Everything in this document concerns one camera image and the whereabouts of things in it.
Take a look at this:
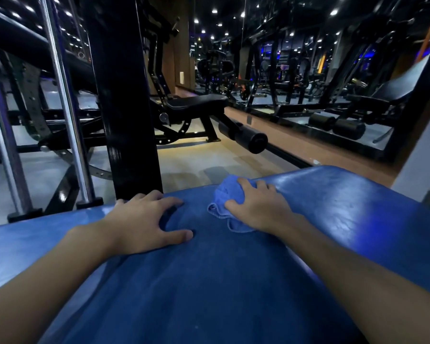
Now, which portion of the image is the person's right hand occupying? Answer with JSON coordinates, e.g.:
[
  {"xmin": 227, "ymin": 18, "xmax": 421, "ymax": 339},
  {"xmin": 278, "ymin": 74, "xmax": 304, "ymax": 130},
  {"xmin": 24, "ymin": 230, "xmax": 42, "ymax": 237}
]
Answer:
[{"xmin": 224, "ymin": 178, "xmax": 301, "ymax": 237}]

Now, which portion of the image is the person's left hand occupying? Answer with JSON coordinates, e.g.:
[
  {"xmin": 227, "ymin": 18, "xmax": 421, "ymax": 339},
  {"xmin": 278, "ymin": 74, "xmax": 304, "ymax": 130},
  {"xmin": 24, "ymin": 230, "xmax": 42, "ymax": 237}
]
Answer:
[{"xmin": 100, "ymin": 190, "xmax": 194, "ymax": 257}]

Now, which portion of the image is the blue microfibre cloth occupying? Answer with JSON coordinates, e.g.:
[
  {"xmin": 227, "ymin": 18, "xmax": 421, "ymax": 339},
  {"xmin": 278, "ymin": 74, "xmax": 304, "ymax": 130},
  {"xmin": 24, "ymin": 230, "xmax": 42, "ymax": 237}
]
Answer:
[{"xmin": 207, "ymin": 174, "xmax": 258, "ymax": 233}]

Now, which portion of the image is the blue bench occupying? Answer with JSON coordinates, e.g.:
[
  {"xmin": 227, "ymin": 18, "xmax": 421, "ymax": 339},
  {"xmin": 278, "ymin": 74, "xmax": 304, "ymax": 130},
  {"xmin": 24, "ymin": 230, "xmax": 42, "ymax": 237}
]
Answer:
[{"xmin": 0, "ymin": 165, "xmax": 430, "ymax": 344}]

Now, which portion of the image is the person's left forearm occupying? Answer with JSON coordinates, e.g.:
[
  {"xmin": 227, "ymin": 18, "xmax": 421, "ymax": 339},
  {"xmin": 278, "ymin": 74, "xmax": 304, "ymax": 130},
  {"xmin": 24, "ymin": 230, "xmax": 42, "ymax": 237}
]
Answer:
[{"xmin": 0, "ymin": 222, "xmax": 119, "ymax": 344}]

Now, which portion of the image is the person's right forearm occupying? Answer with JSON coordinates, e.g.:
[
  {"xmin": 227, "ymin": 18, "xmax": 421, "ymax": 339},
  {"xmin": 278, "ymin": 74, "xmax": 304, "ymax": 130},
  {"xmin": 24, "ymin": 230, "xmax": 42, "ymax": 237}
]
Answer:
[{"xmin": 279, "ymin": 215, "xmax": 430, "ymax": 344}]

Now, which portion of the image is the black workout bench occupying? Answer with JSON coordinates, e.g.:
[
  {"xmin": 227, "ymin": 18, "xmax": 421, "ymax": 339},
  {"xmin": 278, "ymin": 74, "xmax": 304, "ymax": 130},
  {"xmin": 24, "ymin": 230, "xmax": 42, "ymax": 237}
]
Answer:
[{"xmin": 150, "ymin": 93, "xmax": 230, "ymax": 144}]

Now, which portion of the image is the black roller pad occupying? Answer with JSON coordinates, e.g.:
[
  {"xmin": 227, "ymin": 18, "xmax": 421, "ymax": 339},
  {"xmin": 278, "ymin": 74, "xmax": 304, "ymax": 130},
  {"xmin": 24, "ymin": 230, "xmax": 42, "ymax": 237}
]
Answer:
[{"xmin": 217, "ymin": 119, "xmax": 269, "ymax": 154}]

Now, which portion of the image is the black machine upright column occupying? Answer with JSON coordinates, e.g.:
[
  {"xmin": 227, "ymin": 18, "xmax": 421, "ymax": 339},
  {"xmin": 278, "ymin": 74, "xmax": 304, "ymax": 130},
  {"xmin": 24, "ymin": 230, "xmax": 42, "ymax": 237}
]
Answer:
[{"xmin": 84, "ymin": 0, "xmax": 164, "ymax": 200}]

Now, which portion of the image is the chrome guide rod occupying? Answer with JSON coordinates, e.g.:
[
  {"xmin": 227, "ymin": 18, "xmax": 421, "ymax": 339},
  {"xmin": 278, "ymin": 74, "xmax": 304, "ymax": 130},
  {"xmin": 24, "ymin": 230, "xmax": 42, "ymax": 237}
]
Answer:
[
  {"xmin": 0, "ymin": 32, "xmax": 43, "ymax": 223},
  {"xmin": 37, "ymin": 0, "xmax": 104, "ymax": 211}
]

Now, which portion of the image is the grey perforated adjustment plate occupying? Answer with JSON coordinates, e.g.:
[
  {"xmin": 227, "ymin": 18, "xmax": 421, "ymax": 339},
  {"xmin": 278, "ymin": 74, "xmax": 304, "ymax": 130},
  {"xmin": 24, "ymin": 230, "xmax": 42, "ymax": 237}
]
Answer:
[{"xmin": 20, "ymin": 60, "xmax": 114, "ymax": 180}]

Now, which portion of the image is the black framed wall mirror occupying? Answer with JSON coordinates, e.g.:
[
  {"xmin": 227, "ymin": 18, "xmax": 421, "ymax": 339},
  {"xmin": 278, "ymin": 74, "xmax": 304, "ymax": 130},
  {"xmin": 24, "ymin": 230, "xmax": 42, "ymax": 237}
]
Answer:
[{"xmin": 229, "ymin": 0, "xmax": 430, "ymax": 163}]

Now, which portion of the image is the black gym machine frame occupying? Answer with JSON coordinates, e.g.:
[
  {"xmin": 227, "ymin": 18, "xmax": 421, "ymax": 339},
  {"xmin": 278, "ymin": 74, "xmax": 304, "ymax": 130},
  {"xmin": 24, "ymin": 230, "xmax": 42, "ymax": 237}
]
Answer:
[{"xmin": 0, "ymin": 0, "xmax": 112, "ymax": 215}]

